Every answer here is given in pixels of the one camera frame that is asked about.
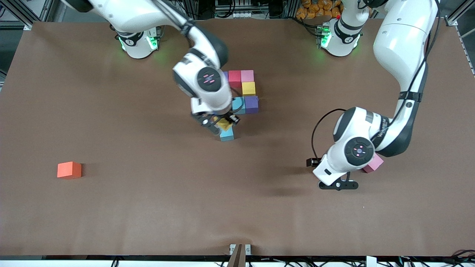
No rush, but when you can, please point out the aluminium frame beam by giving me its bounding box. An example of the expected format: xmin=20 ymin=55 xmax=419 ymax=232
xmin=445 ymin=0 xmax=475 ymax=23

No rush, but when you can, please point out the orange foam cube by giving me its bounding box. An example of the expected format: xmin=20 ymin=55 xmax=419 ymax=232
xmin=57 ymin=161 xmax=82 ymax=180

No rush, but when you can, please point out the long white socket strip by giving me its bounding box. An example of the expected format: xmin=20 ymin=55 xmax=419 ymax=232
xmin=214 ymin=10 xmax=260 ymax=19

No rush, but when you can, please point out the orange bag heap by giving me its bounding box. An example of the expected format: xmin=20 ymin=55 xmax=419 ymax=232
xmin=296 ymin=0 xmax=344 ymax=20

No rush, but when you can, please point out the red foam cube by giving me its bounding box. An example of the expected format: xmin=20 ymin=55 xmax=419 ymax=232
xmin=228 ymin=70 xmax=243 ymax=88

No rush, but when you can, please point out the brown table mat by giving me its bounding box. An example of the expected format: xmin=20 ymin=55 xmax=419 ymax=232
xmin=0 ymin=19 xmax=475 ymax=256

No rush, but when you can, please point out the brown post with metal brackets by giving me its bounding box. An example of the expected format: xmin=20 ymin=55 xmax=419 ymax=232
xmin=229 ymin=244 xmax=252 ymax=267

